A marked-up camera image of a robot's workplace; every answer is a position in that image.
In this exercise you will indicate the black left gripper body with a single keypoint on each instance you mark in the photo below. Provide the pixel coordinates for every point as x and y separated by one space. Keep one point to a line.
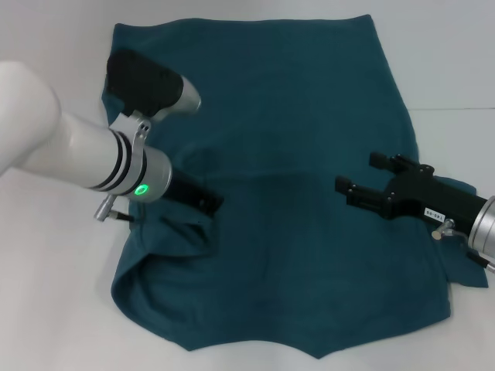
195 197

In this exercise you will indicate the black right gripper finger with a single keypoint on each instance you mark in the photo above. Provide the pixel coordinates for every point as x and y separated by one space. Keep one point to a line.
386 162
363 195

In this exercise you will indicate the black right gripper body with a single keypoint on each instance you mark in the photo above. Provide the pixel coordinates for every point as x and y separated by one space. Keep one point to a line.
425 201

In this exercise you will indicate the teal blue shirt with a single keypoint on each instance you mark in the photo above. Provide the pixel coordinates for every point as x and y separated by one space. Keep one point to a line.
290 251

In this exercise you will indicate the silver plug at left wrist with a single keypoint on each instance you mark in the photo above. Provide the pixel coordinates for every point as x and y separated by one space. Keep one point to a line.
106 208

